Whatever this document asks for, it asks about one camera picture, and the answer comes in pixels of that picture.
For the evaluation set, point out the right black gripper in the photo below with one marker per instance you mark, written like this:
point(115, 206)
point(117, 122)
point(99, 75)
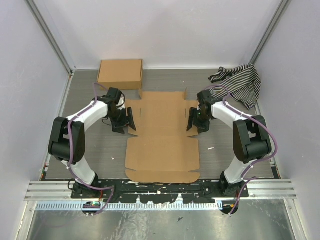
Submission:
point(193, 113)

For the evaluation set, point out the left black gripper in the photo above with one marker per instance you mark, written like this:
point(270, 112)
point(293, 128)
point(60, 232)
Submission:
point(118, 127)

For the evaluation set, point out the cardboard box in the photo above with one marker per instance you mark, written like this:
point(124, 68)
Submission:
point(161, 149)
point(123, 74)

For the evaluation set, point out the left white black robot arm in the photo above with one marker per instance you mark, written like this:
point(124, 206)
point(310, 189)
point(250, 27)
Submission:
point(67, 142)

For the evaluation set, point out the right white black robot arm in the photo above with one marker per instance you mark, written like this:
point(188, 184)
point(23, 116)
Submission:
point(251, 142)

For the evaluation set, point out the folded closed cardboard box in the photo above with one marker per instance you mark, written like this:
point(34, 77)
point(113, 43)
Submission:
point(123, 74)

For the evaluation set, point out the black white striped cloth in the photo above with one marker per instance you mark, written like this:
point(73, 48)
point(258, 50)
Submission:
point(242, 83)

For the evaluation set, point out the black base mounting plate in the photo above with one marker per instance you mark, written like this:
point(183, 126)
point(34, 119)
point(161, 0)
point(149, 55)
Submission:
point(201, 191)

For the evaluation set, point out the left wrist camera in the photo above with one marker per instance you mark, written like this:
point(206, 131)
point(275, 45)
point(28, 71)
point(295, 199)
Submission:
point(114, 94)

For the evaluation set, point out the aluminium front rail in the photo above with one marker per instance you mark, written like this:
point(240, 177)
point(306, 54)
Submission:
point(59, 190)

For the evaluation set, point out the white slotted cable duct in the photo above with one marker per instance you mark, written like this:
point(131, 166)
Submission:
point(83, 205)

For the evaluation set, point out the left aluminium corner post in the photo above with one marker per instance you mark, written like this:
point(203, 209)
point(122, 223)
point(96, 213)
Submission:
point(48, 34)

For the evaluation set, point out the aluminium corner post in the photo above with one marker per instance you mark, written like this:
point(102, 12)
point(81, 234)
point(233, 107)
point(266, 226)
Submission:
point(279, 12)
point(48, 34)

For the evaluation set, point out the right aluminium corner post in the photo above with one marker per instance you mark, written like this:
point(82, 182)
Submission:
point(279, 12)

